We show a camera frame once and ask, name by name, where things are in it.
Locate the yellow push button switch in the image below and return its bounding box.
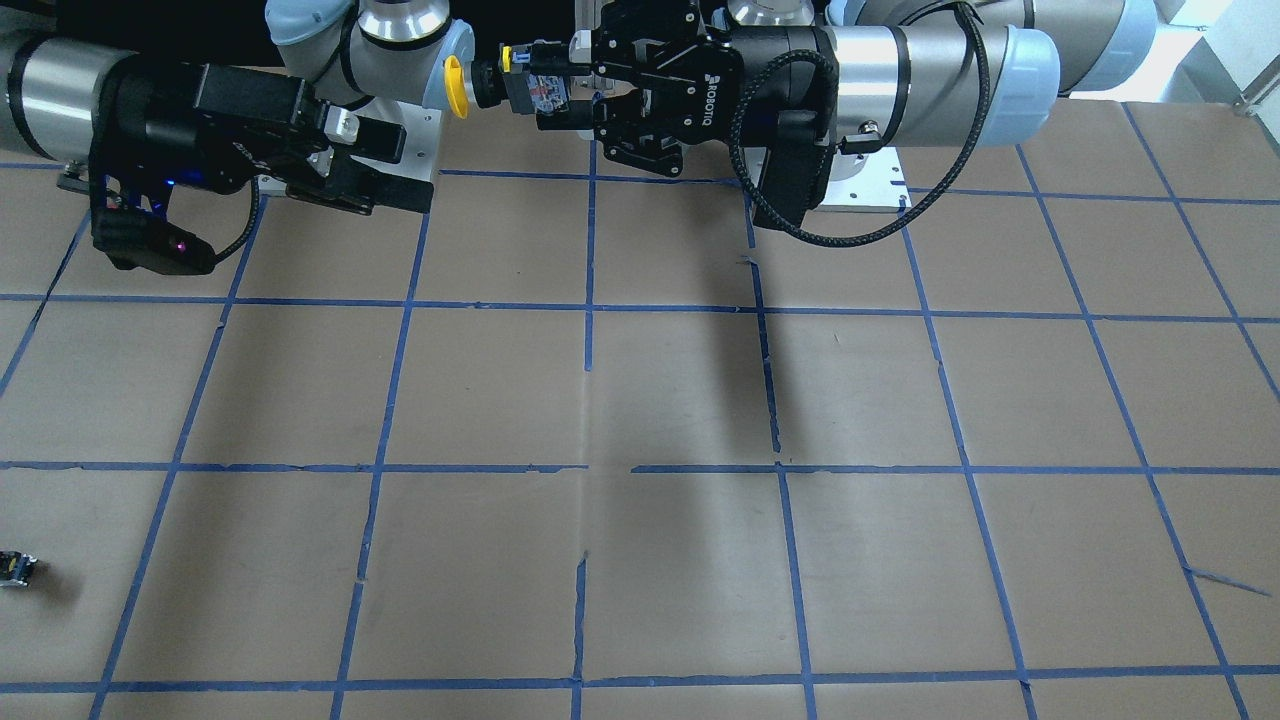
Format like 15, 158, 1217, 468
443, 40, 571, 119

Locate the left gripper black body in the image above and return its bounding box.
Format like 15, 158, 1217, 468
570, 1, 835, 177

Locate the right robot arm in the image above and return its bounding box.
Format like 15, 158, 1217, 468
3, 1, 475, 217

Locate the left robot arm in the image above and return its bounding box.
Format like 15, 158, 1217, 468
500, 1, 1158, 176

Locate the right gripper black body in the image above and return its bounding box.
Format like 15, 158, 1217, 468
88, 61, 332, 211

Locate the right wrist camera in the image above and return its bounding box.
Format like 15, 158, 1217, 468
91, 205, 219, 275

